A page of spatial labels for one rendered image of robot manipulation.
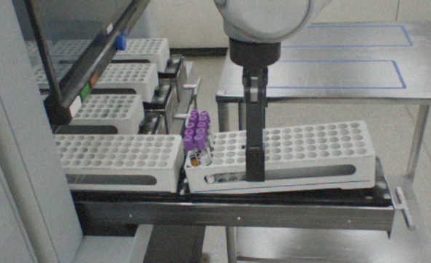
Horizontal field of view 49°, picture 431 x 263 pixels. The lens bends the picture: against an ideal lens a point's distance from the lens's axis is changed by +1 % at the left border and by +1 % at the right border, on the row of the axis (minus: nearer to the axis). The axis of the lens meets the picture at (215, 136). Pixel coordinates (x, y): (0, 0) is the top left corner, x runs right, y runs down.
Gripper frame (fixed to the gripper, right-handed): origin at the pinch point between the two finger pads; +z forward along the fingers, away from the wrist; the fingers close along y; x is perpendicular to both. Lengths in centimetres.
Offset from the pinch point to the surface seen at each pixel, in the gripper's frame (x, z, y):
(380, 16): -70, 60, 229
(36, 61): 56, 2, 41
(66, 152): 32.7, 0.5, -0.6
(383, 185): -20.5, 5.1, -2.6
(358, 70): -22.9, 4.8, 39.3
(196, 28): 45, 65, 229
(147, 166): 17.5, 0.4, -4.5
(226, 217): 4.9, 9.1, -6.7
